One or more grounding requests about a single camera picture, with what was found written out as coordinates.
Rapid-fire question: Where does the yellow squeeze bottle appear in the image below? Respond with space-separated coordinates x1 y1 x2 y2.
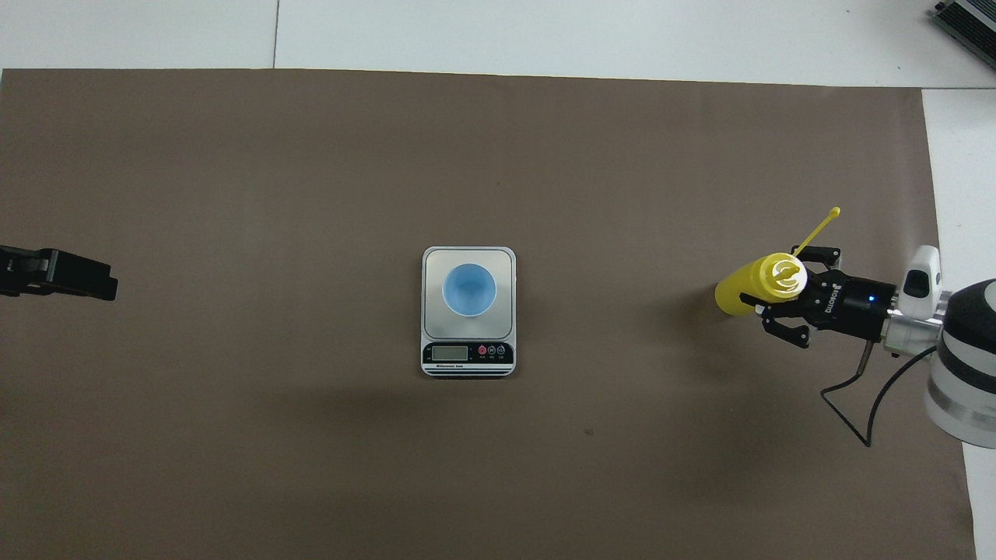
714 205 842 318

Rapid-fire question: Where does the light blue plastic cup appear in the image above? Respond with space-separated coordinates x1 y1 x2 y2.
441 263 498 319

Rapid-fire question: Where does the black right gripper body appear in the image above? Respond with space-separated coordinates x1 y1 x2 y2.
805 274 896 341

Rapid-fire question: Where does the silver digital kitchen scale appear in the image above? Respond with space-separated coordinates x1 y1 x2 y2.
421 246 517 379

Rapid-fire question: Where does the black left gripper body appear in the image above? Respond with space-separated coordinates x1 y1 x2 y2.
0 245 47 296

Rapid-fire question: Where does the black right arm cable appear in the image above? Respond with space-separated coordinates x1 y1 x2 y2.
821 338 938 448

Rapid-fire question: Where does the brown paper mat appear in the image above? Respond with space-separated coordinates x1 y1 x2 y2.
0 68 977 560

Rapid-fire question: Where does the grey ribbed metal device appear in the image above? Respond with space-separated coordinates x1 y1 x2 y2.
932 0 996 72

